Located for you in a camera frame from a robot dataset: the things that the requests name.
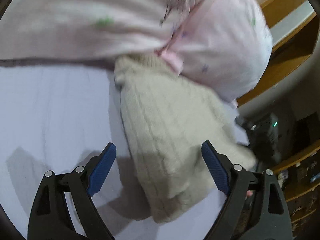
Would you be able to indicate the wooden shelf unit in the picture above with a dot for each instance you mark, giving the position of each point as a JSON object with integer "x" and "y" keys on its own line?
{"x": 298, "y": 177}

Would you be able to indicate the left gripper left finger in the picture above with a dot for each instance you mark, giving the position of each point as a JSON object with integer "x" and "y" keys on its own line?
{"x": 49, "y": 216}

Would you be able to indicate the wooden bed frame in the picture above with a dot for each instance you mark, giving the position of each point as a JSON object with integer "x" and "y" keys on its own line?
{"x": 294, "y": 26}

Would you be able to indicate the black device with green light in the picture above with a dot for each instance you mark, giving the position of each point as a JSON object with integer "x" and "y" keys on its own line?
{"x": 263, "y": 137}

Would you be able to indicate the lavender bed sheet mattress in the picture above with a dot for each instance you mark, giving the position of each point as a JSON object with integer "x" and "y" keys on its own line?
{"x": 57, "y": 118}

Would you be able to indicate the pink floral pillow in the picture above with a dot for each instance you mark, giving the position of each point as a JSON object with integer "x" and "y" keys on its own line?
{"x": 223, "y": 44}
{"x": 82, "y": 30}

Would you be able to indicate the right pink floral pillow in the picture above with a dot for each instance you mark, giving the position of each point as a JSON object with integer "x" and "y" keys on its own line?
{"x": 223, "y": 44}

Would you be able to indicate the left pink floral pillow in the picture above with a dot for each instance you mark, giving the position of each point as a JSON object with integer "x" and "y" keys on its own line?
{"x": 82, "y": 30}

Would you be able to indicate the beige cable knit sweater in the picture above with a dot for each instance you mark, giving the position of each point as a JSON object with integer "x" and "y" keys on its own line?
{"x": 166, "y": 119}

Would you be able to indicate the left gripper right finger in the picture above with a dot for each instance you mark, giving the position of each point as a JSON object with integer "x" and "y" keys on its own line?
{"x": 269, "y": 217}

